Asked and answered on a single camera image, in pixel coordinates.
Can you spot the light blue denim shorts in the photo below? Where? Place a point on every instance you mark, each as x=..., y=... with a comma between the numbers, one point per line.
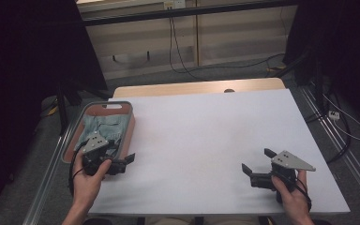
x=106, y=125

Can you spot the person's left hand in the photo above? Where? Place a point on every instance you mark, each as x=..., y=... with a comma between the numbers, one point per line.
x=87, y=184

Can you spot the white table mat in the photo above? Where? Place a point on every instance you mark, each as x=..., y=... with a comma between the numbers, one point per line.
x=200, y=150

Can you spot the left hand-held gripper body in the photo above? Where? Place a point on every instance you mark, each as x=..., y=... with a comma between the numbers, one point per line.
x=94, y=146

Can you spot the black curtain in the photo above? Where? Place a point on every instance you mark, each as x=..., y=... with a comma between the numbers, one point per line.
x=343, y=47
x=28, y=62

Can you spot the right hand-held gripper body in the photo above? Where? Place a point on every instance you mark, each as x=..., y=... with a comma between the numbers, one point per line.
x=286, y=162

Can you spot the pink basket with grey rim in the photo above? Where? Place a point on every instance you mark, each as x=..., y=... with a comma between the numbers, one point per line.
x=106, y=110

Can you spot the white wall outlet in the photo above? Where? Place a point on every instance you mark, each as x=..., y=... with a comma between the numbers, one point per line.
x=174, y=4

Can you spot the black tripod stand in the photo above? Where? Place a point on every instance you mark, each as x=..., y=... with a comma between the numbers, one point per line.
x=63, y=115

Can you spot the wooden table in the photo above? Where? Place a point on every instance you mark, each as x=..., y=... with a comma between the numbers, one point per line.
x=184, y=87

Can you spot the aluminium floor rail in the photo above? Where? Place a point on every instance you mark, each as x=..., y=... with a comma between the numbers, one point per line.
x=340, y=143
x=47, y=181

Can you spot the person's right hand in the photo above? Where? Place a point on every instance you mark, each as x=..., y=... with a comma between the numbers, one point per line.
x=292, y=204

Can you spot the black horizontal bar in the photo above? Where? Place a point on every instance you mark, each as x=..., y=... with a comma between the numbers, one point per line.
x=184, y=12

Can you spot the white power plug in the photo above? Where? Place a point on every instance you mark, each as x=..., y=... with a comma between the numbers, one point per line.
x=334, y=115

